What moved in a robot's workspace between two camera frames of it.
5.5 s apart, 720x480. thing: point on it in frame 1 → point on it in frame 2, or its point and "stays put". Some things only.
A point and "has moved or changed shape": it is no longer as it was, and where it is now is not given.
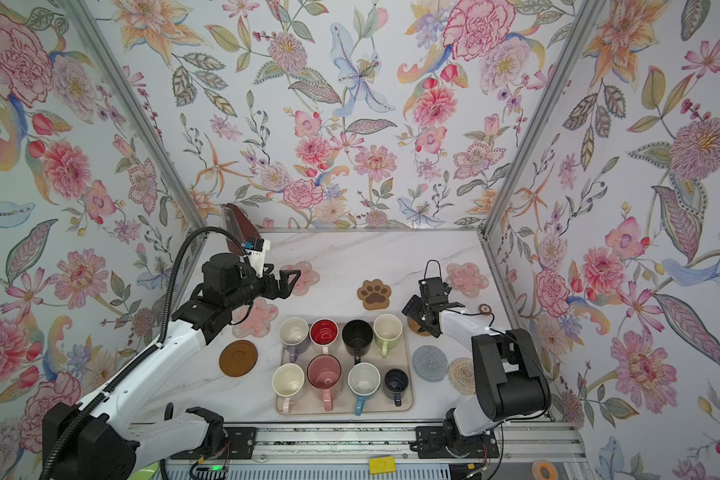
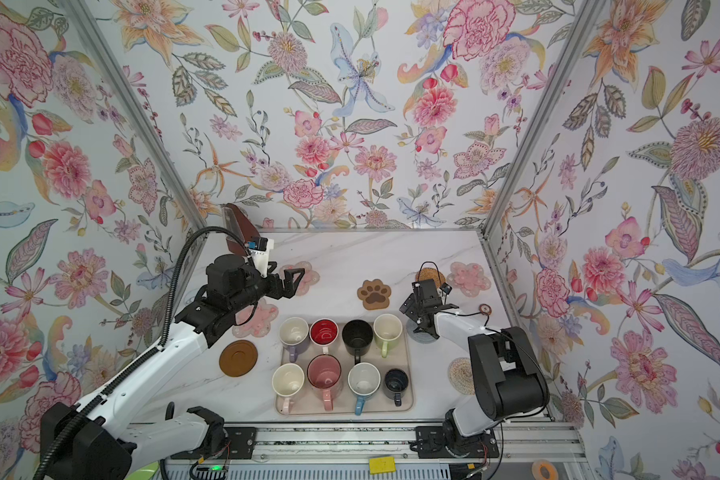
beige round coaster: [461, 373] stays put
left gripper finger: [286, 286] stays put
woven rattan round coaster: [415, 326] has moved or changed shape
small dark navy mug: [395, 383] stays put
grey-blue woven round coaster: [430, 363] → [419, 337]
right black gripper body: [418, 309] stays put
